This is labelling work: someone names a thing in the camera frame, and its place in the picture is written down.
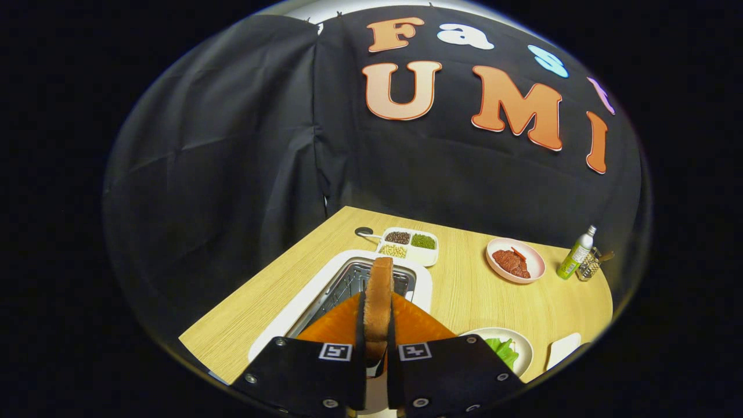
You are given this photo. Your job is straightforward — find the white toaster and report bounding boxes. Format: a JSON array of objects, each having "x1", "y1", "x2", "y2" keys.
[{"x1": 248, "y1": 250, "x2": 433, "y2": 414}]

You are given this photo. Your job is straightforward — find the pink plate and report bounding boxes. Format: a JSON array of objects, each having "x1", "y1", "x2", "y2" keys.
[{"x1": 486, "y1": 237, "x2": 546, "y2": 284}]

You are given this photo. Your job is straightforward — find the toasted bread slice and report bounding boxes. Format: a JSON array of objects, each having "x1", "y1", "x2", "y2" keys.
[{"x1": 363, "y1": 257, "x2": 394, "y2": 367}]

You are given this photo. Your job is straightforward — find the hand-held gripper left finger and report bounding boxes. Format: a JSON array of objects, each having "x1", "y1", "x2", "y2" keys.
[{"x1": 232, "y1": 292, "x2": 367, "y2": 416}]

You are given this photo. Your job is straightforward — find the reddish brown meat pieces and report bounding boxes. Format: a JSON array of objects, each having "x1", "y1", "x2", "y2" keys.
[{"x1": 492, "y1": 249, "x2": 531, "y2": 279}]

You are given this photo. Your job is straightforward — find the white divided condiment dish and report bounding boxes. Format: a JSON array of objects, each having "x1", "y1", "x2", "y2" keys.
[{"x1": 376, "y1": 227, "x2": 439, "y2": 267}]

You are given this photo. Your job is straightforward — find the metal wire utensil holder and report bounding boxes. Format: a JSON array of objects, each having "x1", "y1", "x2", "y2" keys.
[{"x1": 576, "y1": 247, "x2": 604, "y2": 282}]

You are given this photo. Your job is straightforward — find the round white plate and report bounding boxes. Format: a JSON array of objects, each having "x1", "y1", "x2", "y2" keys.
[{"x1": 459, "y1": 327, "x2": 533, "y2": 378}]

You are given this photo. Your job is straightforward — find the green lettuce leaf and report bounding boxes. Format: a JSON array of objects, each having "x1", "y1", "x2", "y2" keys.
[{"x1": 485, "y1": 338, "x2": 519, "y2": 370}]

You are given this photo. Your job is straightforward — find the white square plate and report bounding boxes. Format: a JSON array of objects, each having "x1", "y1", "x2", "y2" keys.
[{"x1": 546, "y1": 333, "x2": 582, "y2": 370}]

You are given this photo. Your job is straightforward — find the silver green drink bottle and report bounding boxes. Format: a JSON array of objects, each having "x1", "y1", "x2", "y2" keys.
[{"x1": 557, "y1": 225, "x2": 597, "y2": 280}]

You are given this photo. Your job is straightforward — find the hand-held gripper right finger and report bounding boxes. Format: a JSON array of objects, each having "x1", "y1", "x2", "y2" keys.
[{"x1": 386, "y1": 292, "x2": 526, "y2": 416}]

